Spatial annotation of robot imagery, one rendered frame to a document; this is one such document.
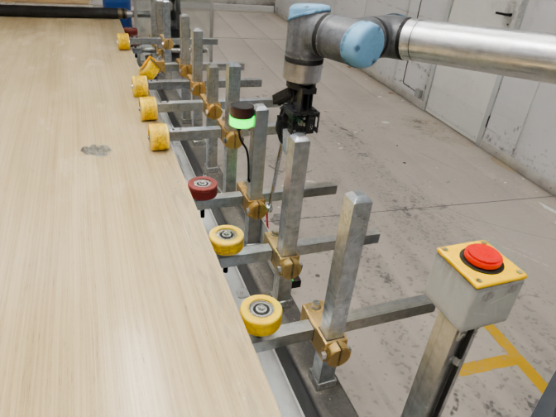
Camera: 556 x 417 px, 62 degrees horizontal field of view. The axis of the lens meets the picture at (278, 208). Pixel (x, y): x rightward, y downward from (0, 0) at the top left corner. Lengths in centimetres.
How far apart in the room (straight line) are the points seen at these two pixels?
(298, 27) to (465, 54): 35
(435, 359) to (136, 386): 44
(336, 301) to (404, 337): 138
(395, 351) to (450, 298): 160
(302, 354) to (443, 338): 53
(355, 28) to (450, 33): 19
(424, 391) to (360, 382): 132
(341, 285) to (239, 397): 26
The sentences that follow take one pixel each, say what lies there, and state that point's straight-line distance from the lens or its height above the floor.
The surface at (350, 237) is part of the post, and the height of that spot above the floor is 109.
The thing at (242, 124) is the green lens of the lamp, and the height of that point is 110.
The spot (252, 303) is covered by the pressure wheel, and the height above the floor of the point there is 90.
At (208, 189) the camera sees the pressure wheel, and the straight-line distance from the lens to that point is 125.
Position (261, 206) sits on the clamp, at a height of 86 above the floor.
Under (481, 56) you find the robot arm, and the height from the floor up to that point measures 134.
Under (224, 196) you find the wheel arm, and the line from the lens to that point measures 131.
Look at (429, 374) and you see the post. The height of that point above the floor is 104.
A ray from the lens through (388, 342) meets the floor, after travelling 218.
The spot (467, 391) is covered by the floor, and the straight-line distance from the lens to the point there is 213.
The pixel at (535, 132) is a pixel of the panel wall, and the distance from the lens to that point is 407.
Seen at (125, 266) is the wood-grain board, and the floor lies 90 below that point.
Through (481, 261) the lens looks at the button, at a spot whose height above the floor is 123.
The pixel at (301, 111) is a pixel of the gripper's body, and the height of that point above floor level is 115.
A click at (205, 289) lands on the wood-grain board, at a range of 94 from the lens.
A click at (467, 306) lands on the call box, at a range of 55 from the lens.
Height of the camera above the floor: 152
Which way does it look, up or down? 31 degrees down
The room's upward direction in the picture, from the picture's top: 6 degrees clockwise
